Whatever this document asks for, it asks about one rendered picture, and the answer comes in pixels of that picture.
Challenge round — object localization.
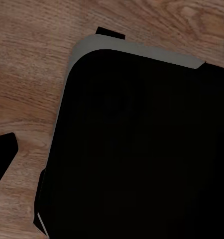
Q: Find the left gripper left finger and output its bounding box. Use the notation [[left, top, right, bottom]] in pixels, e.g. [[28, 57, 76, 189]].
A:
[[0, 132, 18, 180]]

